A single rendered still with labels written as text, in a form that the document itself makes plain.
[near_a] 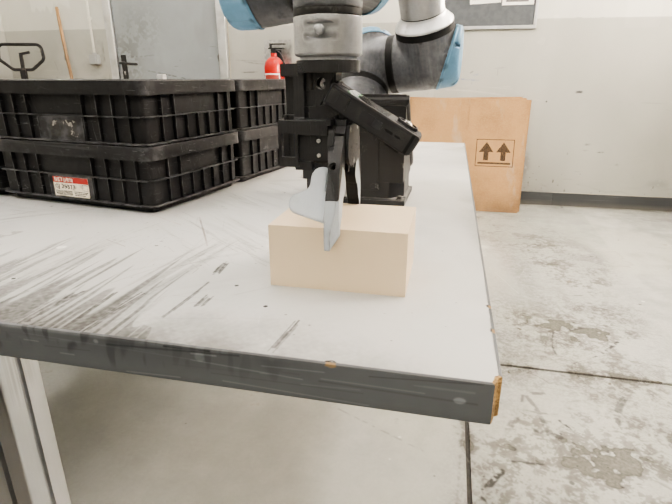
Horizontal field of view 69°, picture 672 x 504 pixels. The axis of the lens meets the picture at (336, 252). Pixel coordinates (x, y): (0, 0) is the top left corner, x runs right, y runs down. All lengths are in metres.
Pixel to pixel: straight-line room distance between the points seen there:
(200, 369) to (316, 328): 0.12
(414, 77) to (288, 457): 0.98
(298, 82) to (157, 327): 0.30
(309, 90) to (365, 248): 0.19
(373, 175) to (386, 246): 0.43
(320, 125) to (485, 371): 0.30
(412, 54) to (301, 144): 0.52
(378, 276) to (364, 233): 0.05
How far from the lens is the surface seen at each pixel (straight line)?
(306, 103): 0.58
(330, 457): 1.39
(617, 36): 4.16
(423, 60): 1.04
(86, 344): 0.55
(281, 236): 0.57
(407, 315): 0.52
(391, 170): 0.95
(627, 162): 4.25
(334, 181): 0.53
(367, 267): 0.56
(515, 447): 1.50
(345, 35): 0.56
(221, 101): 1.12
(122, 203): 0.99
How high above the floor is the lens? 0.93
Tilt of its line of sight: 20 degrees down
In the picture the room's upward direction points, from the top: straight up
